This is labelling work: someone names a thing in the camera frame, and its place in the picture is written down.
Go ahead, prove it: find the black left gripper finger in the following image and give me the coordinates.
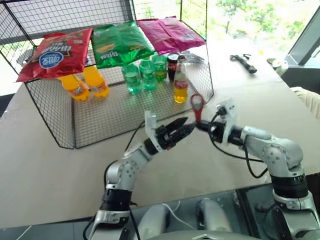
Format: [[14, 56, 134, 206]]
[[169, 125, 195, 150], [164, 116, 189, 135]]

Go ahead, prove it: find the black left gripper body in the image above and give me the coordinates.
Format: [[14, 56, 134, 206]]
[[154, 124, 176, 151]]

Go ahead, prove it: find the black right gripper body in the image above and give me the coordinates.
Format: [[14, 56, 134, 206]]
[[206, 120, 228, 144]]

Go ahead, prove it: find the red bottle opener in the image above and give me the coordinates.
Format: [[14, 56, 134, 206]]
[[190, 93, 208, 124]]

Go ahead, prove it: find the glass bottle with yellow drink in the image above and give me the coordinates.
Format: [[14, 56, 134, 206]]
[[173, 61, 189, 105]]

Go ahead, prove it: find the green soda plastic bottle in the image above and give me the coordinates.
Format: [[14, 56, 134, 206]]
[[138, 58, 158, 92], [151, 54, 168, 83], [121, 62, 144, 96]]

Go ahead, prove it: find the dark cola bottle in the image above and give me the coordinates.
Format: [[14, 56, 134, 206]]
[[166, 52, 179, 82]]

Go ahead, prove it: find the orange soda plastic bottle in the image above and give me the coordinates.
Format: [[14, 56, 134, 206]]
[[83, 65, 111, 99], [57, 73, 91, 102]]

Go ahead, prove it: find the silver foil packet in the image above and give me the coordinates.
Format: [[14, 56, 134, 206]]
[[177, 50, 205, 65]]

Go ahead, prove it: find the black hand tool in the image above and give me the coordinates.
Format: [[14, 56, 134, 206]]
[[229, 53, 258, 75]]

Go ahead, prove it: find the grey rounded robot leg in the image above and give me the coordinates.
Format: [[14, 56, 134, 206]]
[[195, 198, 233, 236], [136, 204, 174, 240]]

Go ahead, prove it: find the pink chip bag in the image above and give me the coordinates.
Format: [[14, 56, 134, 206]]
[[136, 16, 207, 56]]

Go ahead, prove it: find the grey round object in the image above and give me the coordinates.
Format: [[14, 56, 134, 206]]
[[265, 57, 290, 76]]

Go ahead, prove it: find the person's beige trouser leg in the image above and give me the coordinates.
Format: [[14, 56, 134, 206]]
[[289, 85, 320, 119]]

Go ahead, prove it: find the green chip bag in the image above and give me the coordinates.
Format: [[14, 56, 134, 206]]
[[90, 20, 156, 70]]

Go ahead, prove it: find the grey robot torso edge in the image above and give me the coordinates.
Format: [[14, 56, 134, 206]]
[[149, 232, 254, 240]]

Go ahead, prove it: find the red chip bag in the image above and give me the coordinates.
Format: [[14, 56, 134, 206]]
[[15, 27, 94, 84]]

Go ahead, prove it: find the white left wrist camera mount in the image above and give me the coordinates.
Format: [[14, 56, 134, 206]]
[[144, 110, 166, 154]]

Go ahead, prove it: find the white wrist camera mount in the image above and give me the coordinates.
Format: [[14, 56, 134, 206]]
[[144, 110, 166, 154], [215, 97, 237, 145]]

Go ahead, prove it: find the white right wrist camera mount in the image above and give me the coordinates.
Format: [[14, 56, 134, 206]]
[[215, 97, 237, 145]]

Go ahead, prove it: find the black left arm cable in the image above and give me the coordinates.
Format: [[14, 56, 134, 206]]
[[123, 119, 146, 159]]

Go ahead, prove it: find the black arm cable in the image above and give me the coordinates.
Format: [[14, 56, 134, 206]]
[[209, 109, 269, 179], [123, 119, 146, 159]]

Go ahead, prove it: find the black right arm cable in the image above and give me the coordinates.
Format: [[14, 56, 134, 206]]
[[209, 109, 269, 179]]

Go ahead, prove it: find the black wire grid shelf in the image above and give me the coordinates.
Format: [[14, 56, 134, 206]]
[[0, 0, 215, 150]]

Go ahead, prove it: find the white cable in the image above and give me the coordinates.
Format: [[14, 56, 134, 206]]
[[161, 200, 196, 231]]

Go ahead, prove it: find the dark window frame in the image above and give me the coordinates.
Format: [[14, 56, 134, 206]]
[[286, 0, 320, 67]]

